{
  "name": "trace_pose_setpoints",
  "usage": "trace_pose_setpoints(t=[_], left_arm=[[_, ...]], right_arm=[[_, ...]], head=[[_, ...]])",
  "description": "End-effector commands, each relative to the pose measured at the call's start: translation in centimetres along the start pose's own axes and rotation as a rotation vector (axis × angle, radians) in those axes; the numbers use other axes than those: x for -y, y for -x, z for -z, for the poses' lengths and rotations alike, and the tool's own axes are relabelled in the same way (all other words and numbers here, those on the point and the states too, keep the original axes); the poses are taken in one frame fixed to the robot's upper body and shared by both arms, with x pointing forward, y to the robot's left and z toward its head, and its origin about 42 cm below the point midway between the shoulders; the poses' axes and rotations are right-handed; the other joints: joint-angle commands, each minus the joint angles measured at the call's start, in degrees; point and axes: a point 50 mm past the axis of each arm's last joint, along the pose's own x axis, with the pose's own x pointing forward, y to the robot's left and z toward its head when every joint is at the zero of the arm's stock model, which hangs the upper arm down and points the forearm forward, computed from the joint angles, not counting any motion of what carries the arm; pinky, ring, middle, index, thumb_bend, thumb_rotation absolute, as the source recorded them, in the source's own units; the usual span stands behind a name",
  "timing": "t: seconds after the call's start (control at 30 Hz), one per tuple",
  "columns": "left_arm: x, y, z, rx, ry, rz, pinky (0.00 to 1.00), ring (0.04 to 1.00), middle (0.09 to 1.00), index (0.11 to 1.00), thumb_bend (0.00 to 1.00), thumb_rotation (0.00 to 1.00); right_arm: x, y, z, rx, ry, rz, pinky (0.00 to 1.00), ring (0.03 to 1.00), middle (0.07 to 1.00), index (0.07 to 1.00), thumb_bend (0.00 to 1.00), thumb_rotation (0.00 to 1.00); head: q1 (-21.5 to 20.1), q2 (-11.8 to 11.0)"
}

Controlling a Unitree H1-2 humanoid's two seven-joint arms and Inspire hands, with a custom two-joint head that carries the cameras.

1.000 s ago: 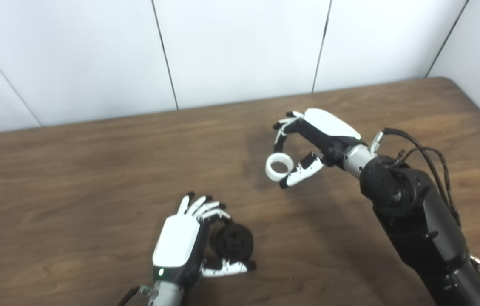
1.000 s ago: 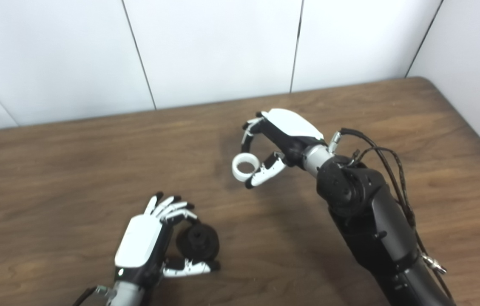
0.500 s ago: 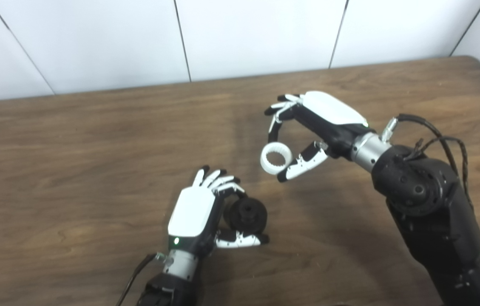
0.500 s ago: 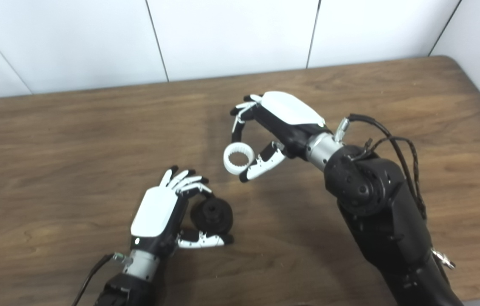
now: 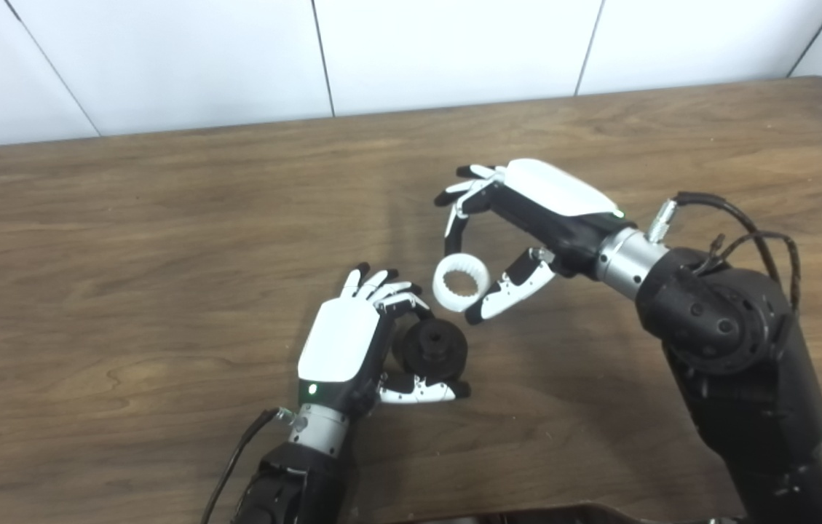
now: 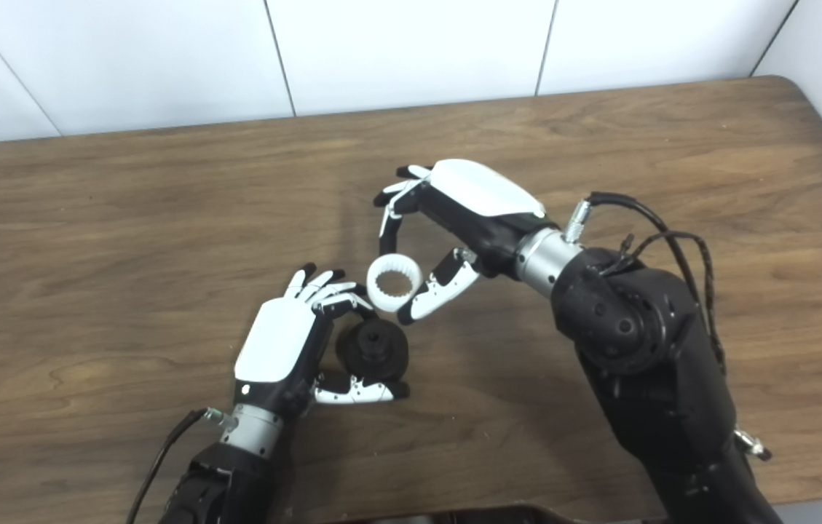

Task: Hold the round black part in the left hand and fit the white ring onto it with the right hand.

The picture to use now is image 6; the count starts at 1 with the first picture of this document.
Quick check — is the white toothed plastic ring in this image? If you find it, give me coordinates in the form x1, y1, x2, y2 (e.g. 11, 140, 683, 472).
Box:
366, 255, 424, 314

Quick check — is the dark robot torso edge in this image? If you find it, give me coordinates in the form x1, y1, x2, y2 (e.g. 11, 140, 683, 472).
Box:
338, 504, 659, 524

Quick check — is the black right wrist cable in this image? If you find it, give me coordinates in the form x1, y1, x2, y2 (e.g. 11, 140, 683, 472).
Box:
564, 191, 728, 376

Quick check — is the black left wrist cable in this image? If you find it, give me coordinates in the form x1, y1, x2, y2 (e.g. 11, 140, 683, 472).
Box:
125, 408, 238, 524

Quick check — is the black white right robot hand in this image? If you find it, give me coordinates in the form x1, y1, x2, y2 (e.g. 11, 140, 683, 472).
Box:
373, 159, 548, 326

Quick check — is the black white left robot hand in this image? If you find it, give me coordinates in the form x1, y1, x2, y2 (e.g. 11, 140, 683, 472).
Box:
234, 263, 410, 419

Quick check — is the silver forearm cable connector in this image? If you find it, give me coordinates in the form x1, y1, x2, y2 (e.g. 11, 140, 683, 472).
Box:
735, 429, 772, 461

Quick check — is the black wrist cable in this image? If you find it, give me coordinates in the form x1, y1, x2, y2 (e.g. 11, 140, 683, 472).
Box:
125, 408, 238, 524
564, 191, 728, 376

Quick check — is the round black plastic part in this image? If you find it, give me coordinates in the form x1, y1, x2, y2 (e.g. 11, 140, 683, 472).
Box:
336, 318, 409, 383

